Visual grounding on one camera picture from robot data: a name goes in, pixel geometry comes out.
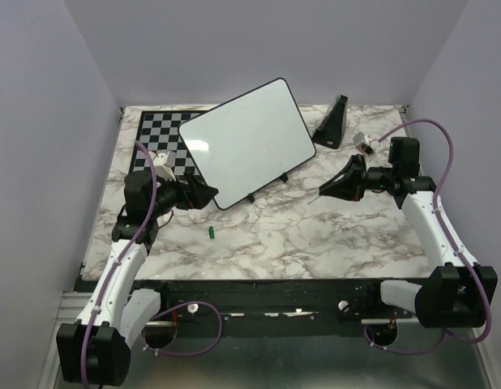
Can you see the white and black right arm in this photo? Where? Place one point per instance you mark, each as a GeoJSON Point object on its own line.
{"type": "Point", "coordinates": [459, 290]}

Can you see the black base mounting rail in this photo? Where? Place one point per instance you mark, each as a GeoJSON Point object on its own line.
{"type": "Point", "coordinates": [274, 308]}

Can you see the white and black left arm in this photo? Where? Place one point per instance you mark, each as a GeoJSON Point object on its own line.
{"type": "Point", "coordinates": [96, 347]}

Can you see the black triangular stand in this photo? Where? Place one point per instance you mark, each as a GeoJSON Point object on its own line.
{"type": "Point", "coordinates": [330, 132]}

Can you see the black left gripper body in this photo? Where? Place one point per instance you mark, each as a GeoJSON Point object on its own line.
{"type": "Point", "coordinates": [186, 196]}

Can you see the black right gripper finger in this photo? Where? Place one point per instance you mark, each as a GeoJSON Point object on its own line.
{"type": "Point", "coordinates": [353, 168]}
{"type": "Point", "coordinates": [342, 186]}

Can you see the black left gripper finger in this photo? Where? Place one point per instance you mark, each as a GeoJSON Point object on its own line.
{"type": "Point", "coordinates": [198, 184]}
{"type": "Point", "coordinates": [201, 197]}

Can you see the black white checkerboard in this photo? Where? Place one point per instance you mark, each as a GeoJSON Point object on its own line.
{"type": "Point", "coordinates": [158, 132]}

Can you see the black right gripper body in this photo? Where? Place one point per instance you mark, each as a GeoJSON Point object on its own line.
{"type": "Point", "coordinates": [366, 181]}

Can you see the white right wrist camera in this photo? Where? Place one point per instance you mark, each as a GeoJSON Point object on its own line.
{"type": "Point", "coordinates": [365, 145]}

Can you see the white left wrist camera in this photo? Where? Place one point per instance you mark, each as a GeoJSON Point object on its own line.
{"type": "Point", "coordinates": [163, 163]}

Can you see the white whiteboard black frame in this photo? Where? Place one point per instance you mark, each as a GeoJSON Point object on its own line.
{"type": "Point", "coordinates": [248, 142]}

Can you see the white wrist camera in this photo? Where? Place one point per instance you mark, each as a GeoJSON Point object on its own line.
{"type": "Point", "coordinates": [365, 145]}
{"type": "Point", "coordinates": [163, 163]}

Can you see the green white marker pen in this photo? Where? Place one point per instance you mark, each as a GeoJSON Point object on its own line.
{"type": "Point", "coordinates": [313, 200]}

